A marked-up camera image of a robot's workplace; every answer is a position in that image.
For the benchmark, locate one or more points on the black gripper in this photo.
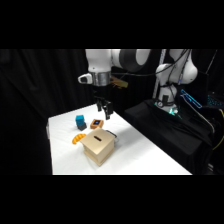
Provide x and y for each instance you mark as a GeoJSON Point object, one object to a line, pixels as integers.
{"type": "Point", "coordinates": [101, 94]}

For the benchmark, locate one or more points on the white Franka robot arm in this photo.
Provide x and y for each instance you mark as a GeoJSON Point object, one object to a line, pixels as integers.
{"type": "Point", "coordinates": [100, 61]}

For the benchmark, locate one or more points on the light wooden drawer box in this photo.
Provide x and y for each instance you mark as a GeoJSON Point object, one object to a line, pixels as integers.
{"type": "Point", "coordinates": [97, 146]}

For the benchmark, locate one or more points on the orange box with blue top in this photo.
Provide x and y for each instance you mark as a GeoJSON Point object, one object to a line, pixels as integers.
{"type": "Point", "coordinates": [96, 124]}

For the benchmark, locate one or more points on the blue cube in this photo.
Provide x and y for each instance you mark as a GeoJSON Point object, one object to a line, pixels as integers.
{"type": "Point", "coordinates": [79, 119]}

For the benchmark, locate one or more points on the dark grey block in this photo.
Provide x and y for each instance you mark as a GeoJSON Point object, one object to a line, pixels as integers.
{"type": "Point", "coordinates": [82, 126]}

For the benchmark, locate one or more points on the brown piece at robot wrist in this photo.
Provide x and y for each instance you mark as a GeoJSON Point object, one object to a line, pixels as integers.
{"type": "Point", "coordinates": [120, 82]}

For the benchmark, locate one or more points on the orange toy croissant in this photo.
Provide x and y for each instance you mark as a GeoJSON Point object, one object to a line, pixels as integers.
{"type": "Point", "coordinates": [78, 138]}

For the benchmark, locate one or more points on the black cloth covered stand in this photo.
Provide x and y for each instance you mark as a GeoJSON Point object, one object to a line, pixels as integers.
{"type": "Point", "coordinates": [166, 133]}

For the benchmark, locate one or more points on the blue lit device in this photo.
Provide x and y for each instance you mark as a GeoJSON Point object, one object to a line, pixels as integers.
{"type": "Point", "coordinates": [191, 98]}

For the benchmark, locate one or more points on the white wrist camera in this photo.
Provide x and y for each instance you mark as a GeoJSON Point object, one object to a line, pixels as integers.
{"type": "Point", "coordinates": [84, 78]}

